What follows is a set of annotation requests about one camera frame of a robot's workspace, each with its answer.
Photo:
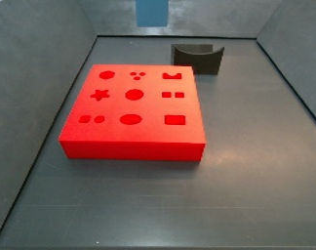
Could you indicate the blue panel on back wall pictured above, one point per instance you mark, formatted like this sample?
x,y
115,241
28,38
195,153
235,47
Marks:
x,y
152,13

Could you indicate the dark grey arch block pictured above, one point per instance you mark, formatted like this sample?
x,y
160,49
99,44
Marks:
x,y
202,56

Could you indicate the red shape sorter box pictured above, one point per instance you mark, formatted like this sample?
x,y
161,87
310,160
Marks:
x,y
137,112

